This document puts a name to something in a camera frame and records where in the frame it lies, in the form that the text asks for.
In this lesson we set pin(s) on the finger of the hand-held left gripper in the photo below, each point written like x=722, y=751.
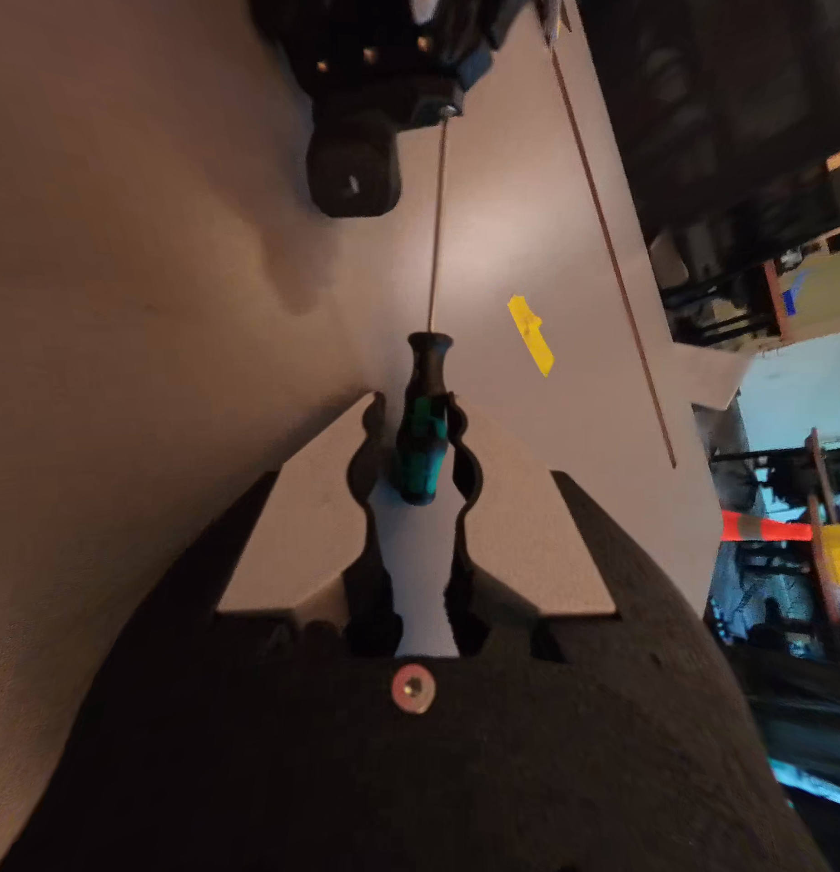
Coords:
x=426, y=7

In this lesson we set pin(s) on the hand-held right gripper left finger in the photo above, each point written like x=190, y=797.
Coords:
x=294, y=545

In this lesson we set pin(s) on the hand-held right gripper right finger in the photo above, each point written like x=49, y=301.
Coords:
x=535, y=545

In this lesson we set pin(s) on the green black screwdriver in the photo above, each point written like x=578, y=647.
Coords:
x=420, y=463

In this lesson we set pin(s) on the black plastic spring clamp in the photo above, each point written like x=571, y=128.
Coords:
x=355, y=163

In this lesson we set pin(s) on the yellow tape piece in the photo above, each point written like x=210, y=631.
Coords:
x=532, y=337

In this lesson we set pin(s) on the orange traffic cone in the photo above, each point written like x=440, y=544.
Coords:
x=760, y=526

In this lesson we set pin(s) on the white paper sheet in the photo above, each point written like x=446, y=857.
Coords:
x=709, y=375

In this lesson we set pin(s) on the yellow plastic bin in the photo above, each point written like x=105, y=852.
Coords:
x=839, y=555

